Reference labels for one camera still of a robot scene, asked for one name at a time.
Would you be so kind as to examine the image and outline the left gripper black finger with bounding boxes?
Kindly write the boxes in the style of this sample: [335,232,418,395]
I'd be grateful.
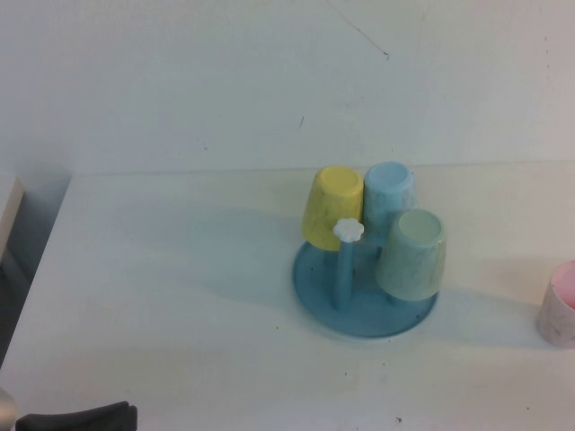
[16,400,138,431]

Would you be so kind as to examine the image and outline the pale pink cup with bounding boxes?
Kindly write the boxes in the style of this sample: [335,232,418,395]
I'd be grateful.
[536,260,575,349]

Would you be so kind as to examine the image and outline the blue cup stand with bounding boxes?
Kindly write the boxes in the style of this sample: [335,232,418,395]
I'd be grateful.
[290,218,439,340]

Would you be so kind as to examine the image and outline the yellow cup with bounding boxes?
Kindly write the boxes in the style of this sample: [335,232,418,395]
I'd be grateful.
[301,164,365,252]

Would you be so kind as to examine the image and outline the pale green cup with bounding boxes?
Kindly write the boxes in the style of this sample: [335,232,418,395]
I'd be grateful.
[375,208,449,301]

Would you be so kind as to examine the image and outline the light blue cup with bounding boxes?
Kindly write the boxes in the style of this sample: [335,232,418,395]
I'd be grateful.
[362,162,417,248]

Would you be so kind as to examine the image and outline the beige board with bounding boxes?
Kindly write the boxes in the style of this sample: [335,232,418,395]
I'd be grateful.
[0,175,26,266]

